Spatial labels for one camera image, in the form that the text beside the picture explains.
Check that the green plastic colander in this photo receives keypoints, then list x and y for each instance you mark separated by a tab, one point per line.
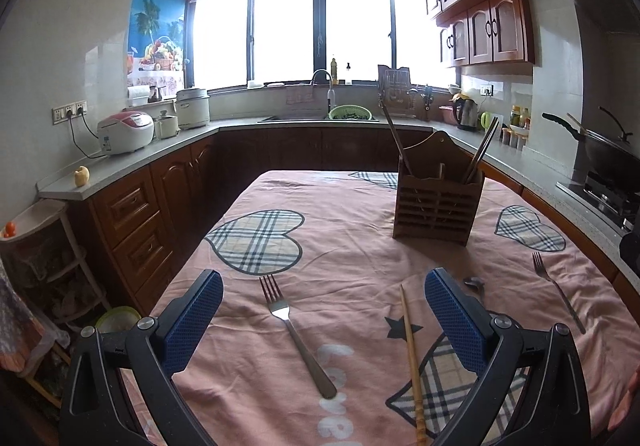
350	113

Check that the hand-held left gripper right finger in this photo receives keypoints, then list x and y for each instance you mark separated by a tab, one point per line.
456	321

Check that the kitchen sink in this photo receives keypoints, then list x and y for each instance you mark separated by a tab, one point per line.
292	117

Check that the small yellow figure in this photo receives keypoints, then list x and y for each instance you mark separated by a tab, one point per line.
81	175

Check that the person's right hand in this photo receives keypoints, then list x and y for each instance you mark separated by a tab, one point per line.
627	401

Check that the black wok with lid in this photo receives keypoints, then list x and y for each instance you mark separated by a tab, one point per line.
610	150

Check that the white plastic shelf rack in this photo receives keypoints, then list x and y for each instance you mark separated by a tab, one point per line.
45	226

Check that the green plastic cup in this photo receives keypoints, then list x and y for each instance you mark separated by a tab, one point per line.
485	119

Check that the fruit and palm wall poster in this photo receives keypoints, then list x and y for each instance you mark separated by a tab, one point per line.
157	25

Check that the steel electric kettle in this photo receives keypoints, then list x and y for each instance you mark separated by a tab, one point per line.
466	113

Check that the metal dish rack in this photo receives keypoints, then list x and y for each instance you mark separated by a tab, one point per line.
395	90

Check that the pink container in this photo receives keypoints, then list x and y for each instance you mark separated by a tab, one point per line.
446	115

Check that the small white pot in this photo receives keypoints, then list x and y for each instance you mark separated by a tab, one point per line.
166	125

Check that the green rimmed bowl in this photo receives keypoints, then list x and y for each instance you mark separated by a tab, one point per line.
117	321

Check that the steel fork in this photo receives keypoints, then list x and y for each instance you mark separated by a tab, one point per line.
555	286
295	341

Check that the bamboo chopstick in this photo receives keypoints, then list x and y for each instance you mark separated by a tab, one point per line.
414	376

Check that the double wall socket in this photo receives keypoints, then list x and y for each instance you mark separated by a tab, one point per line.
70	111

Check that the small orange object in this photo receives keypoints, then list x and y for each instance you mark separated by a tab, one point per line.
8	229

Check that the yellow bottle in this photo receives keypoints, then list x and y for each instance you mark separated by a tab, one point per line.
334	71

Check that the tall white rice cooker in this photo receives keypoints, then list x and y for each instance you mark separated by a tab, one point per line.
192	108

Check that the chopsticks on wok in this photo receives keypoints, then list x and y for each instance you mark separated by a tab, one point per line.
577	123

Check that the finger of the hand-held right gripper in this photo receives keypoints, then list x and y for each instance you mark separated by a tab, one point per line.
631	251

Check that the group of seasoning bottles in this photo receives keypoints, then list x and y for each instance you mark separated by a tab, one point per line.
517	128

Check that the pink and white rice cooker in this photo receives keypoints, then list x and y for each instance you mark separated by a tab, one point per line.
125	131

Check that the dark window frame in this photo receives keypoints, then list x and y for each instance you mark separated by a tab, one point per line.
320	25

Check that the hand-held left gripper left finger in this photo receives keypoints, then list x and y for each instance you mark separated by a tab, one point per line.
197	321

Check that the pink plaid-heart tablecloth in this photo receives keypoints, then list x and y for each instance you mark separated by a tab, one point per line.
350	246

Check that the paper towel roll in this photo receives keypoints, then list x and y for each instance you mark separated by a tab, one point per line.
138	95

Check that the steel kitchen faucet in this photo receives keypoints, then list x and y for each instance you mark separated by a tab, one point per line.
329	93

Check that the gas stove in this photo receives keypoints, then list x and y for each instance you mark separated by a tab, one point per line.
605	198

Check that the wooden lower cabinets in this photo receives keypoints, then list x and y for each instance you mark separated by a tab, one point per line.
175	196

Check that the wall socket by kettle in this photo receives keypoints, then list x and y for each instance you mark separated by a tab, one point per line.
486	89

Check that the wooden utensil holder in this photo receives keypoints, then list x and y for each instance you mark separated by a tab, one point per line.
437	206

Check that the patterned cloth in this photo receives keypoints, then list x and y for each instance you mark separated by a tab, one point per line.
20	321

